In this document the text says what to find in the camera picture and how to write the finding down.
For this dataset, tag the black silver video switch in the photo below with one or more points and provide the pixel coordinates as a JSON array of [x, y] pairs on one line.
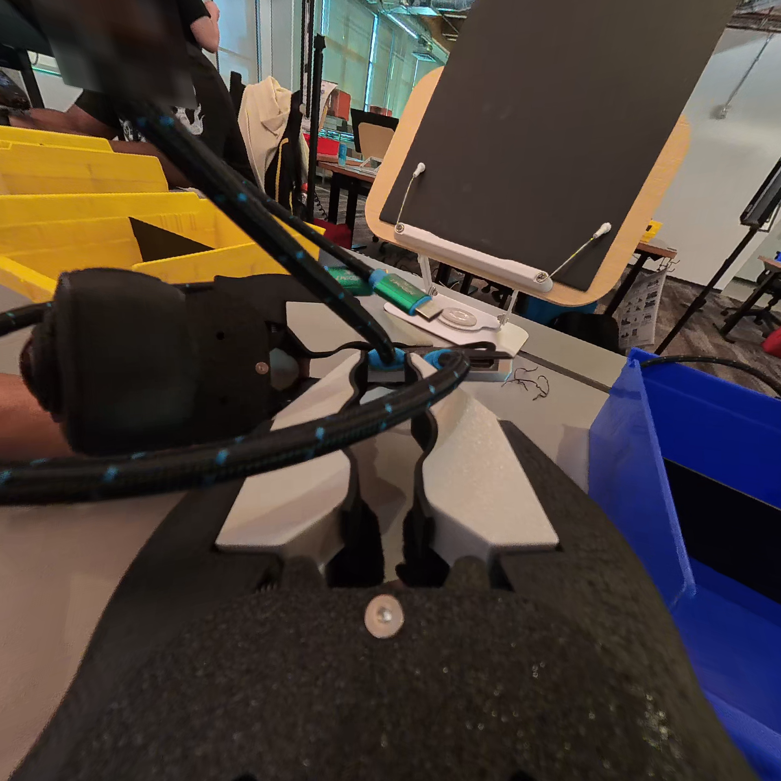
[[488, 369]]

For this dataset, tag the black thread tangle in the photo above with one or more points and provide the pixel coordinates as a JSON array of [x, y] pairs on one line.
[[523, 373]]

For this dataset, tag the cream hooded jacket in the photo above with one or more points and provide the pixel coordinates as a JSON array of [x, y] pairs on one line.
[[268, 134]]

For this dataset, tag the yellow plastic bin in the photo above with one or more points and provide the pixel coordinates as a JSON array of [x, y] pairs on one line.
[[73, 171], [73, 274]]

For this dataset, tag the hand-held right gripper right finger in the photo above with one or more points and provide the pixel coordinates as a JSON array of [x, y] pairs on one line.
[[488, 488]]

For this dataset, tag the printed paper sheet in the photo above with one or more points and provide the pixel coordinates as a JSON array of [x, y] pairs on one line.
[[644, 305]]

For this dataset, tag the black board on white stand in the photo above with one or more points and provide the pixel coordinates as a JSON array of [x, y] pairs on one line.
[[549, 122]]

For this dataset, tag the blue plastic bin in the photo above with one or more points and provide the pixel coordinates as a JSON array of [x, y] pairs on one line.
[[634, 488]]

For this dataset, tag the grey desk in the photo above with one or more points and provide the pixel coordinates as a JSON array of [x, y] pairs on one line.
[[73, 610]]

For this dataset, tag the black tripod pole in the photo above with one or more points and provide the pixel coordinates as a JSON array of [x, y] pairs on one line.
[[318, 91]]

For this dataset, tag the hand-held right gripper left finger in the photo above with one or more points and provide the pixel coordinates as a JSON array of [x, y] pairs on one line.
[[293, 506]]

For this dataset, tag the black light stand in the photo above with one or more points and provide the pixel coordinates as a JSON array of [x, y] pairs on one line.
[[762, 201]]

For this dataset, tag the person's left forearm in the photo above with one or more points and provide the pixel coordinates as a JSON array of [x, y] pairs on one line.
[[24, 421]]

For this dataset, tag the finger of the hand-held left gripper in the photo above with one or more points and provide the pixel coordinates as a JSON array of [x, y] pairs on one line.
[[323, 329]]

